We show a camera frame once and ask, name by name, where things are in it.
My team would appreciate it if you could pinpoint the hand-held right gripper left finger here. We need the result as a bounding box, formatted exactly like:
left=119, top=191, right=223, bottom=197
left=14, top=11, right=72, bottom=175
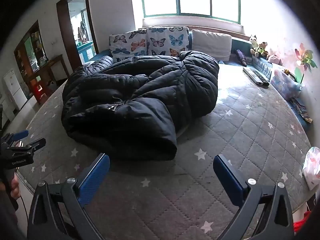
left=27, top=152, right=110, bottom=240

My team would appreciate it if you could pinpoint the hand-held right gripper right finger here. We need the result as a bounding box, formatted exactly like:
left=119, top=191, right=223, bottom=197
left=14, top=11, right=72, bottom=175
left=213, top=154, right=295, bottom=240

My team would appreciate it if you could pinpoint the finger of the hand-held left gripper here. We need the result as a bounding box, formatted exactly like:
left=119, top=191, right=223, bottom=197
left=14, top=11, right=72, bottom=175
left=5, top=137, right=47, bottom=155
left=0, top=129, right=29, bottom=148

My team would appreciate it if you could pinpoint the black down jacket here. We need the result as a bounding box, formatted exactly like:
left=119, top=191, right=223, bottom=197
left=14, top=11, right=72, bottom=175
left=61, top=50, right=220, bottom=161

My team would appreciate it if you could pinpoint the person's left forearm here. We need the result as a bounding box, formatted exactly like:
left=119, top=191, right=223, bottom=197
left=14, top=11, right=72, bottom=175
left=0, top=180, right=27, bottom=240

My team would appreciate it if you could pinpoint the person's left hand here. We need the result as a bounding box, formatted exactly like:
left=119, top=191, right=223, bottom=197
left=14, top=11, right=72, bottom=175
left=10, top=174, right=21, bottom=200

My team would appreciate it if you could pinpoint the white refrigerator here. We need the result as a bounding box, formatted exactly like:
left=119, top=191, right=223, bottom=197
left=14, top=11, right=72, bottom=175
left=3, top=70, right=28, bottom=111

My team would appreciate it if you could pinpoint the red plastic stool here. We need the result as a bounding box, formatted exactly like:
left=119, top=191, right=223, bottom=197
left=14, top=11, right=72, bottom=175
left=29, top=79, right=52, bottom=104

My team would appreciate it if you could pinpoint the grey star quilted mattress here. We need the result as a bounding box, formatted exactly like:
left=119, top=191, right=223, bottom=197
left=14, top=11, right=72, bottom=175
left=19, top=62, right=313, bottom=240

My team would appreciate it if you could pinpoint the dark wooden table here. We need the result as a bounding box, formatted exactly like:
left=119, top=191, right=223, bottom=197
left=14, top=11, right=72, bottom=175
left=37, top=54, right=66, bottom=87

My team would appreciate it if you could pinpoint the wooden display cabinet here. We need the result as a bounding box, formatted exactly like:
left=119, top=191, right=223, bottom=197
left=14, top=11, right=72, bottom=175
left=14, top=20, right=49, bottom=83

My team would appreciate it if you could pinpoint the white plastic bag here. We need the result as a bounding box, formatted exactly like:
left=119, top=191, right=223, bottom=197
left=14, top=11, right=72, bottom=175
left=302, top=146, right=320, bottom=191

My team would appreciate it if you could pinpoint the red plastic item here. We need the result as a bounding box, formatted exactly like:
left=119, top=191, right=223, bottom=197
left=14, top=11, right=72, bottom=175
left=292, top=211, right=311, bottom=233

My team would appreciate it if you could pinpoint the stack of printed papers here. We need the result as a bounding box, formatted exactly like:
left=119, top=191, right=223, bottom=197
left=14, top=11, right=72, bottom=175
left=290, top=97, right=313, bottom=124

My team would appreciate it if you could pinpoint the teal cabinet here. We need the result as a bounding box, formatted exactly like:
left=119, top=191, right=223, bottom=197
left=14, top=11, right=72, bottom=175
left=77, top=41, right=95, bottom=63

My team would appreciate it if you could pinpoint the clear plastic bag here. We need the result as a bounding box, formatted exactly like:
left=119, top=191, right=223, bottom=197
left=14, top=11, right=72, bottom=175
left=270, top=64, right=303, bottom=100

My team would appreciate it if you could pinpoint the purple toy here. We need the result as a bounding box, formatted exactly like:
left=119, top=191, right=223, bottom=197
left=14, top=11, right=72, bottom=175
left=235, top=49, right=248, bottom=67

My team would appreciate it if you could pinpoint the pink pig plush toy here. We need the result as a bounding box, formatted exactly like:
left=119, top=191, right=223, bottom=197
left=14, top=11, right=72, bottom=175
left=266, top=54, right=283, bottom=66

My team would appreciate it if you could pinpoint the brown bear plush toy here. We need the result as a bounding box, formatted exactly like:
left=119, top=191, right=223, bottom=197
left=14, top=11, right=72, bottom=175
left=251, top=42, right=269, bottom=58

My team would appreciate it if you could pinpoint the butterfly print pillow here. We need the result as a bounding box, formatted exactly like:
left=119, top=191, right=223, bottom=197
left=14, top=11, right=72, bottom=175
left=109, top=29, right=148, bottom=63
left=146, top=27, right=190, bottom=57

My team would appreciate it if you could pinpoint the white pillow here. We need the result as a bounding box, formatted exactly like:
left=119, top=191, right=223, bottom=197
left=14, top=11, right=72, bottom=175
left=191, top=29, right=232, bottom=62

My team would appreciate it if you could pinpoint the colourful pinwheel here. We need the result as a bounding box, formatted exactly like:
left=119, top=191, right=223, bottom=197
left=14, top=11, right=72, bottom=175
left=294, top=42, right=318, bottom=84

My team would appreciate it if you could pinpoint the black cable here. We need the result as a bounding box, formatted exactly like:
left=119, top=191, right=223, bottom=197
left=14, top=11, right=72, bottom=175
left=19, top=195, right=29, bottom=227

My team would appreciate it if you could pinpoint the brown door frame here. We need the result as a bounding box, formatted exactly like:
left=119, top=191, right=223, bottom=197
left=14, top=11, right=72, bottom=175
left=56, top=0, right=99, bottom=67

